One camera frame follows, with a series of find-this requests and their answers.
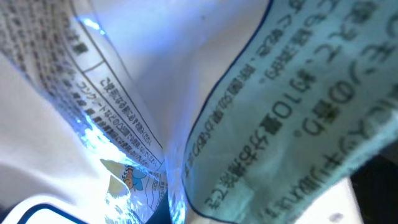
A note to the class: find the cream snack bag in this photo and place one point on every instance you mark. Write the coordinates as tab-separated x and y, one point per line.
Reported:
231	111

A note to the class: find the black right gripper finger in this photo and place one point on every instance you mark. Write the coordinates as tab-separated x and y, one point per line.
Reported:
375	187

